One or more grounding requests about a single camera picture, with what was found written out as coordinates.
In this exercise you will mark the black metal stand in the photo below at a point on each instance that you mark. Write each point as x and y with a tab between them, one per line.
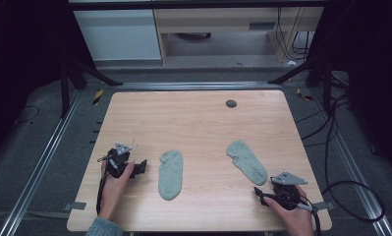
318	72
69	75

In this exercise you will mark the aluminium floor rail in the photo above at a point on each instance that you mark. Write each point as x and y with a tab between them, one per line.
36	173
354	170

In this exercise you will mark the person's right hand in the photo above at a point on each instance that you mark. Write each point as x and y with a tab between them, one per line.
293	216

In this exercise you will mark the round grey table grommet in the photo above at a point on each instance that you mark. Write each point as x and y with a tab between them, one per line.
231	104

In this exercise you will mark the person's left hand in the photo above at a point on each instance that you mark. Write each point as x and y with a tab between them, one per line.
113	190

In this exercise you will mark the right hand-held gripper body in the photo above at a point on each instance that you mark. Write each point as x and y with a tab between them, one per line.
287	190

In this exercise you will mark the grey sleeve cuff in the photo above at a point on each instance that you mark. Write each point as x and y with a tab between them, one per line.
104	227

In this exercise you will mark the yellow black tape strip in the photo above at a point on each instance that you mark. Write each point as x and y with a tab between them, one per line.
98	97
304	95

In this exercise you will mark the grey tape patch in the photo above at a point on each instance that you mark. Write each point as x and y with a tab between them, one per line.
324	206
75	206

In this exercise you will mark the white cabinet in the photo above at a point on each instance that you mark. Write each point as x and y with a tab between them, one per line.
118	34

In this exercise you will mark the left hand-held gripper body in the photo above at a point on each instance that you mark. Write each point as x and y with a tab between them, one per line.
117	158

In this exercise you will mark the grey-green sock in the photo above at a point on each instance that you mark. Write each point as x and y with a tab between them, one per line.
170	175
247	162

